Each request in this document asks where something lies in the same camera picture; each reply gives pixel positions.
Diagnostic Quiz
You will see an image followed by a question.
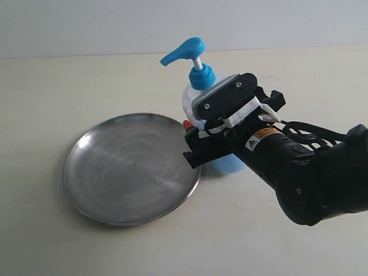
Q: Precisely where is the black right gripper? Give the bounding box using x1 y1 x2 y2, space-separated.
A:
183 86 286 168

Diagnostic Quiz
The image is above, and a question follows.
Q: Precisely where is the blue pump soap bottle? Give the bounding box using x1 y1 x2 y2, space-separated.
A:
160 37 246 174

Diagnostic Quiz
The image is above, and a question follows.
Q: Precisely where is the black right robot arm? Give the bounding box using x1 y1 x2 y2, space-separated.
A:
184 86 367 226

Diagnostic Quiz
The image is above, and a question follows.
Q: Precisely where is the round steel plate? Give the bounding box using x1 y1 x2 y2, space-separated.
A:
63 113 201 227

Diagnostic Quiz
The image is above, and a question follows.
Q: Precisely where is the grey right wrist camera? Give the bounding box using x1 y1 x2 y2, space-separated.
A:
191 73 258 121

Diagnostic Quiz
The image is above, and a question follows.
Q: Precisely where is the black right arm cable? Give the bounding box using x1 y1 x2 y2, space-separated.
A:
275 119 350 152

